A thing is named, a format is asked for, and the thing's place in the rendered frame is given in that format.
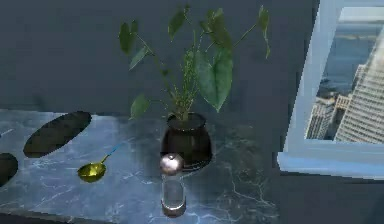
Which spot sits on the white framed window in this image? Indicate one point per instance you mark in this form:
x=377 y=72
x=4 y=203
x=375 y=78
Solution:
x=333 y=100

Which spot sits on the dark marble top counter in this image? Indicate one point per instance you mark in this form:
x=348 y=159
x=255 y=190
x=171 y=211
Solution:
x=133 y=186

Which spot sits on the black stove burner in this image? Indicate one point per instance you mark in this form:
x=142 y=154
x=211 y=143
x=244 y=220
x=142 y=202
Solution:
x=56 y=134
x=6 y=168

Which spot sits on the green house plant black pot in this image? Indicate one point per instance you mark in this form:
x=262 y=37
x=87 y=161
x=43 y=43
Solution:
x=188 y=140

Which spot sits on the clear glass shaker metal cap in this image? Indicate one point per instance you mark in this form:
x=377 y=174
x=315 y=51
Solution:
x=173 y=190

